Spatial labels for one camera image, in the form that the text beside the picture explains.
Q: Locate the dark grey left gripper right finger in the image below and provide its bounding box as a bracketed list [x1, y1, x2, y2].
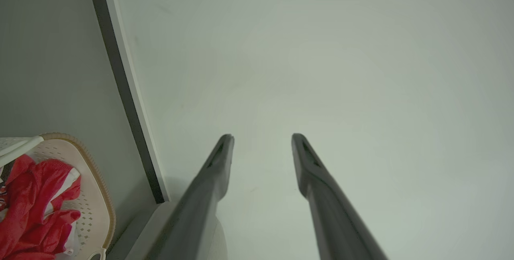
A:
[292, 133, 388, 260]

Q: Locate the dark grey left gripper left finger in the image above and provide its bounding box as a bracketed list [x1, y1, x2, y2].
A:
[147, 134, 235, 260]

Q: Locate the red clothing item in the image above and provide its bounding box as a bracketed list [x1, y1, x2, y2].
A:
[0, 154, 82, 260]

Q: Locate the beige perforated laundry basket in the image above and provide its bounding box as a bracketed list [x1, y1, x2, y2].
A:
[0, 133, 117, 260]

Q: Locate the black and white baseboard strip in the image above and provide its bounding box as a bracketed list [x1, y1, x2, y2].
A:
[85, 0, 171, 205]

